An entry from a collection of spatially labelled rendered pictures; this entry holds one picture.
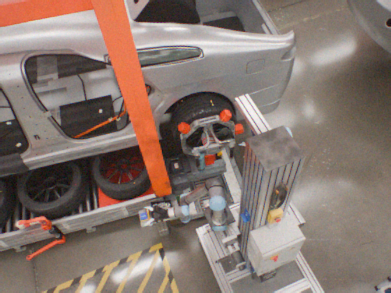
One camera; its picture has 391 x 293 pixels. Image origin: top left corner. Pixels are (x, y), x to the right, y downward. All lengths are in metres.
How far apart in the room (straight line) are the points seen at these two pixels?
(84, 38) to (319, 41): 3.98
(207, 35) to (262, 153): 1.38
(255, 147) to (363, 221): 2.46
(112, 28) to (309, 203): 2.97
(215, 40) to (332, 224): 2.33
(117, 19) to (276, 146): 1.11
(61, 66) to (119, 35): 2.66
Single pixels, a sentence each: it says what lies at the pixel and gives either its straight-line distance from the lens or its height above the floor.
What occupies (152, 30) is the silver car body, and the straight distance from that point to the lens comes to 3.06.
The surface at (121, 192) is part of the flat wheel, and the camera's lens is 3.81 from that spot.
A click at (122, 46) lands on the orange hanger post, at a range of 2.19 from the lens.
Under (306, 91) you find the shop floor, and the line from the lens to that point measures 5.25.
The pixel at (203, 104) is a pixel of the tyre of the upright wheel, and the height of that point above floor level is 1.18.
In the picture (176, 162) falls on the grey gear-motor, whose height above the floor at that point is 0.43.
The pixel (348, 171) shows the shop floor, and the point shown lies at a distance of 4.58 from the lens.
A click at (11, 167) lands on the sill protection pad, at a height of 0.89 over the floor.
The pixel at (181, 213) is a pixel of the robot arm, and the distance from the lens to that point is 2.74.
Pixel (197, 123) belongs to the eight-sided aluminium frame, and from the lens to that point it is 3.33.
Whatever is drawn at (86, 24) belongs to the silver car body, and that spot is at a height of 1.99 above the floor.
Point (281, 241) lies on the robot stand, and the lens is 2.68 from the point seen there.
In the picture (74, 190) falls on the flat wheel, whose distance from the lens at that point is 3.93.
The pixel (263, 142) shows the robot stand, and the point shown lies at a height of 2.03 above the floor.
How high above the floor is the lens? 3.72
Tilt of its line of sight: 55 degrees down
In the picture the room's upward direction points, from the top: 5 degrees counter-clockwise
